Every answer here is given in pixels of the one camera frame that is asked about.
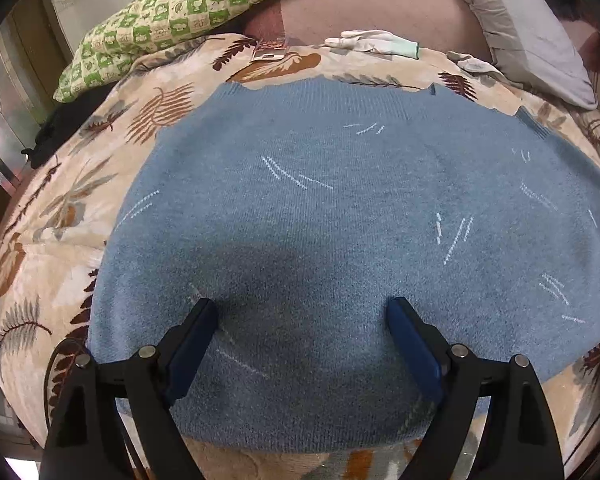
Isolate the blue knit sweater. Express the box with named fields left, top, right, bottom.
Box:
left=86, top=79, right=600, bottom=453

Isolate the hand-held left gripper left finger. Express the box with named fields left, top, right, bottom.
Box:
left=39, top=298, right=219, bottom=480

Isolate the grey white glove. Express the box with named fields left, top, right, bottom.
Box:
left=452, top=56, right=501, bottom=77

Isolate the pink bedsheet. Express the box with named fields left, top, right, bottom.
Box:
left=245, top=0, right=496, bottom=63

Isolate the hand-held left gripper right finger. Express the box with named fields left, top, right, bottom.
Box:
left=386, top=297, right=565, bottom=480

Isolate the black cloth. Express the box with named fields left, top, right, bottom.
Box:
left=29, top=82, right=118, bottom=170

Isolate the beige leaf print blanket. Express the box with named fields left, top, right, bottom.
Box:
left=0, top=32, right=600, bottom=480

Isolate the wooden furniture panel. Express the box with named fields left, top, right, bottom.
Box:
left=0, top=0, right=81, bottom=256

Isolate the green checked pillow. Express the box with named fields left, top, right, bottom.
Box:
left=52, top=0, right=338, bottom=104

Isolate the grey pillow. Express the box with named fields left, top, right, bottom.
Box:
left=432, top=0, right=598, bottom=110

